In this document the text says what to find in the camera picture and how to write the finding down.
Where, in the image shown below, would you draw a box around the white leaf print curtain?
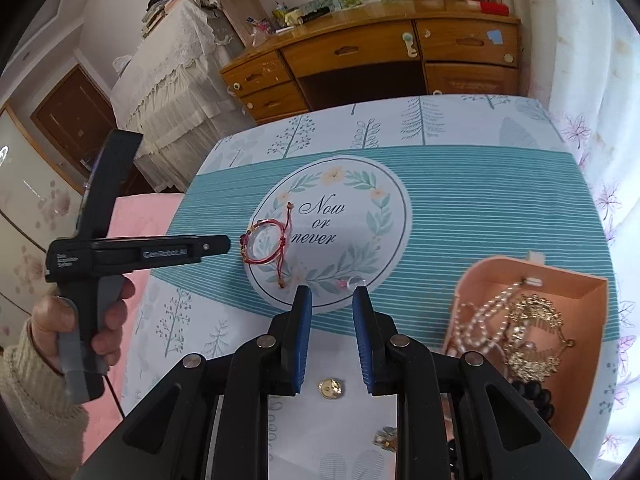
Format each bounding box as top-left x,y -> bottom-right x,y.
520,0 -> 640,471

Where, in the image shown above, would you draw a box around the wooden desk with drawers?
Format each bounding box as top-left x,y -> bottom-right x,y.
220,0 -> 522,126

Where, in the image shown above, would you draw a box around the black bead bracelet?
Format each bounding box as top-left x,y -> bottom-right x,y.
510,379 -> 557,420

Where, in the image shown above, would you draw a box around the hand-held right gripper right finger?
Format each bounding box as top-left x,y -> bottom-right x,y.
352,287 -> 593,480

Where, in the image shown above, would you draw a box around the person's left forearm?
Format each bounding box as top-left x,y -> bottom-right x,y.
0,320 -> 93,480

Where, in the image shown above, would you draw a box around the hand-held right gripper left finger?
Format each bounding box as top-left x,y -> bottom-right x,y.
72,285 -> 313,480

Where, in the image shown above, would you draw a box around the gold rhinestone hair comb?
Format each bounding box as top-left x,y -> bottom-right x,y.
502,294 -> 576,378

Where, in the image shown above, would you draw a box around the red string bracelet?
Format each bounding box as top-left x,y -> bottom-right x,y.
239,202 -> 296,288

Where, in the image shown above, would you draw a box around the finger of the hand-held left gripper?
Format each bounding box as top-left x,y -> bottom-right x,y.
197,235 -> 232,264

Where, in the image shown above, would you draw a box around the pink blanket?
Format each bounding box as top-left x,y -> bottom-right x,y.
82,195 -> 183,466

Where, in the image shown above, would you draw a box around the pink plastic box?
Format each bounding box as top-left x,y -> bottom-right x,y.
442,255 -> 610,448

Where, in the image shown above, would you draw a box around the tree print tablecloth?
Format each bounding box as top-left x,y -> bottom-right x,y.
120,94 -> 623,480

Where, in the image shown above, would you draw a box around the brown wooden door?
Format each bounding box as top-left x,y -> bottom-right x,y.
30,62 -> 151,196

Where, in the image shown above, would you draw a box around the person's left hand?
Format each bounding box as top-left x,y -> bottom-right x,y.
29,277 -> 137,376

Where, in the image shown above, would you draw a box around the round gold pendant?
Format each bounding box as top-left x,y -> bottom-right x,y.
318,377 -> 345,401

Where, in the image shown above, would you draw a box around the floral wardrobe doors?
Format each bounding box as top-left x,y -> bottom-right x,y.
0,105 -> 91,346

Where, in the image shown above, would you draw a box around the black cable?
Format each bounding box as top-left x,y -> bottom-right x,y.
102,374 -> 127,418

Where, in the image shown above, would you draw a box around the multi strand pearl bracelet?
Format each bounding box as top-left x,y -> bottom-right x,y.
452,280 -> 541,361

